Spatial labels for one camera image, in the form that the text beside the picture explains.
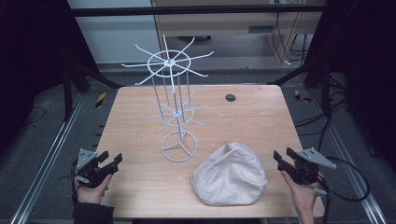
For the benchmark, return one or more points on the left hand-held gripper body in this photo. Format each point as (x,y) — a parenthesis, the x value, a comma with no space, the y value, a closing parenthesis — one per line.
(90,169)

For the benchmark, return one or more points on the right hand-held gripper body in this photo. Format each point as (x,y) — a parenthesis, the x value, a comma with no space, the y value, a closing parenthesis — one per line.
(306,168)

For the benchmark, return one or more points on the beige cloth hat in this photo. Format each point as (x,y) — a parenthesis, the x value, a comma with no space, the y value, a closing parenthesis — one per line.
(230,177)

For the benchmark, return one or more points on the person's left hand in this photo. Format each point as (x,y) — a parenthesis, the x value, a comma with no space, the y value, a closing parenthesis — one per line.
(91,193)

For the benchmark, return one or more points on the person's right hand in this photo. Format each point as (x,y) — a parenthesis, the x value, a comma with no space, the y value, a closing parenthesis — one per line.
(302,196)

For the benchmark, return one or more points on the yellow black striped tape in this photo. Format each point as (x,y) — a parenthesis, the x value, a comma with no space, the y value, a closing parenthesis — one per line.
(100,100)
(301,97)

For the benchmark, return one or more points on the black metal stand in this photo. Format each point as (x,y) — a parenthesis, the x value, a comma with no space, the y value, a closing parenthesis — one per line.
(326,90)
(67,93)

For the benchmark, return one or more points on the dark round table grommet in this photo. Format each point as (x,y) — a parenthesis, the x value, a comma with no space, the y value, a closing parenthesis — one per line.
(230,97)

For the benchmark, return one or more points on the black curtain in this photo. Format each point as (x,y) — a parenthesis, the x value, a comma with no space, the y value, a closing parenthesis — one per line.
(364,62)
(31,62)

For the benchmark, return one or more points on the white cabinet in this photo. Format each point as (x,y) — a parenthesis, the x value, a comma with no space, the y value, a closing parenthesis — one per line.
(115,34)

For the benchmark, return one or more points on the light wooden desk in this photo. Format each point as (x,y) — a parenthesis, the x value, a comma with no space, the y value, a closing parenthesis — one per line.
(218,25)

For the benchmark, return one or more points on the aluminium floor rail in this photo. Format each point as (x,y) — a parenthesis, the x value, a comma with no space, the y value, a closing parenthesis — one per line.
(351,165)
(46,158)

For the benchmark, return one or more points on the black horizontal frame bar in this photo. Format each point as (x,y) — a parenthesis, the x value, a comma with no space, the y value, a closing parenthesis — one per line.
(186,10)

